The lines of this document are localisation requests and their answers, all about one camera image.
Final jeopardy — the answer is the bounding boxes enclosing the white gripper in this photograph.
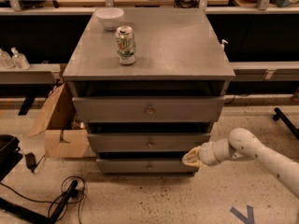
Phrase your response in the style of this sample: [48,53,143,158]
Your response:
[182,142,220,168]

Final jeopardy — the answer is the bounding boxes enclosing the grey drawer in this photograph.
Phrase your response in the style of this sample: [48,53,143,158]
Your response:
[96,159,198,174]
[88,133,210,152]
[73,96,224,123]

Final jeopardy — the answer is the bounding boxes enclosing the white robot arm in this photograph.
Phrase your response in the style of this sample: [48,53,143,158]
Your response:
[182,128,299,198]

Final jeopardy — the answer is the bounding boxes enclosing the grey wooden drawer cabinet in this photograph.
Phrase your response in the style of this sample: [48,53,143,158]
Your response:
[62,7,236,175]

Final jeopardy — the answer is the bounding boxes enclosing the grey bottom drawer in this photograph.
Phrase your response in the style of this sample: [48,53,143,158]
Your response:
[96,159,198,174]

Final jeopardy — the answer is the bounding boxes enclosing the grey top drawer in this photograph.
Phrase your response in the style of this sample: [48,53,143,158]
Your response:
[73,96,224,123]

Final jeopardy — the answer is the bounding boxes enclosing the black chair leg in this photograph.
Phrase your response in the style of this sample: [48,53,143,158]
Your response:
[273,107,299,139]

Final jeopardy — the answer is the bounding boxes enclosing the white pump bottle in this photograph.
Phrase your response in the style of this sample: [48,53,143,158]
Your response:
[221,39,229,50]

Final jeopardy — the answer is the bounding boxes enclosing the brown cardboard box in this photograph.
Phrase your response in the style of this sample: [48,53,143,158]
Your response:
[28,84,94,159]

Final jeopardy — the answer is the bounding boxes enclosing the green white soda can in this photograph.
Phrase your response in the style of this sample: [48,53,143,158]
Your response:
[115,25,135,65]

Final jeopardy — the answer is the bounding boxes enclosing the black power adapter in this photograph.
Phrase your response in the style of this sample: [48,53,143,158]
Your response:
[25,152,36,173]

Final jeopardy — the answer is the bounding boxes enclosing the white ceramic bowl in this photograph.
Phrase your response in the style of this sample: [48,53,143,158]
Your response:
[95,7,124,30]

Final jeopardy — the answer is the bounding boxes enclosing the black bin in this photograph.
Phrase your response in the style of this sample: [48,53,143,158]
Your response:
[0,134,22,181]

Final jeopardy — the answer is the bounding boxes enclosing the black stand base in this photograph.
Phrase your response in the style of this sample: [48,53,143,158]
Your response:
[0,179,84,224]

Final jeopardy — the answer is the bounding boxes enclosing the clear sanitizer bottle right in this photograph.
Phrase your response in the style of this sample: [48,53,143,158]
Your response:
[11,48,30,69]

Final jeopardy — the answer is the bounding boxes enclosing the clear sanitizer bottle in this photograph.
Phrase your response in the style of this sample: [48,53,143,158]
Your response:
[0,49,14,68]
[11,48,30,69]

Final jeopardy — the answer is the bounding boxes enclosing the clear sanitizer bottle left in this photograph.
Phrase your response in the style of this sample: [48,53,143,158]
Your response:
[0,49,14,68]

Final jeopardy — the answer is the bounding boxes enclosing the black floor cables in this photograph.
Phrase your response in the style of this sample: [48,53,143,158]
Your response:
[0,175,88,224]

